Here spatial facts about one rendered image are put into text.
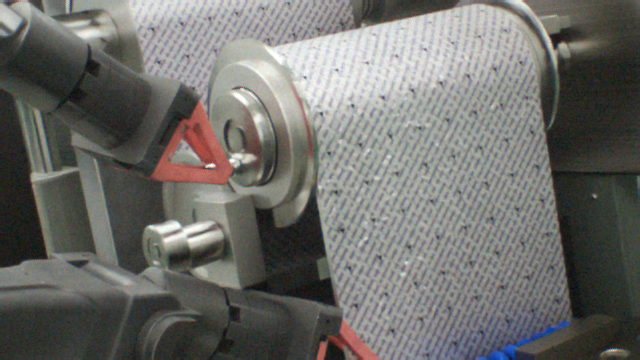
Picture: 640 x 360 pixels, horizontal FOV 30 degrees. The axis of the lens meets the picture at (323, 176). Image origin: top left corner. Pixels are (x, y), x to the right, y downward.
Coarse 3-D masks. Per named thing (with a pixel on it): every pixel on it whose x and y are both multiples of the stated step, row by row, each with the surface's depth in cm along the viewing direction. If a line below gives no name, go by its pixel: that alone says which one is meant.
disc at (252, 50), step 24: (240, 48) 91; (264, 48) 88; (216, 72) 95; (288, 72) 86; (288, 96) 87; (312, 120) 86; (312, 144) 86; (312, 168) 87; (312, 192) 88; (264, 216) 94; (288, 216) 91
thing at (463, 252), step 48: (528, 144) 100; (384, 192) 91; (432, 192) 94; (480, 192) 97; (528, 192) 100; (336, 240) 89; (384, 240) 91; (432, 240) 94; (480, 240) 97; (528, 240) 100; (336, 288) 89; (384, 288) 91; (432, 288) 94; (480, 288) 97; (528, 288) 100; (384, 336) 92; (432, 336) 94; (480, 336) 97; (528, 336) 100
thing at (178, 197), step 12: (180, 156) 102; (192, 156) 100; (168, 192) 106; (180, 192) 105; (192, 192) 103; (204, 192) 102; (216, 192) 100; (168, 204) 107; (180, 204) 106; (192, 204) 103; (168, 216) 107; (180, 216) 106; (192, 216) 103; (204, 276) 104
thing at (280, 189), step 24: (240, 72) 90; (264, 72) 88; (216, 96) 94; (264, 96) 88; (288, 120) 87; (288, 144) 87; (288, 168) 88; (240, 192) 94; (264, 192) 91; (288, 192) 89
